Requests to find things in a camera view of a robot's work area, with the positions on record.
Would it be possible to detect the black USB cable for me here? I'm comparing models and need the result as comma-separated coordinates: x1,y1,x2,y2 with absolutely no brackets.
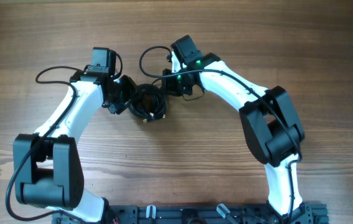
127,82,168,123

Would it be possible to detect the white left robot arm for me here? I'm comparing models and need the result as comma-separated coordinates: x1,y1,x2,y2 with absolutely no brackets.
5,47,136,223

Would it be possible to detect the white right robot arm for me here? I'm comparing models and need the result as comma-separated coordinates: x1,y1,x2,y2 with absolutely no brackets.
163,35,304,223

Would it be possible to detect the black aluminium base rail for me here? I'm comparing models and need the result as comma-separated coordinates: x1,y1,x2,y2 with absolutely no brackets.
51,203,329,224

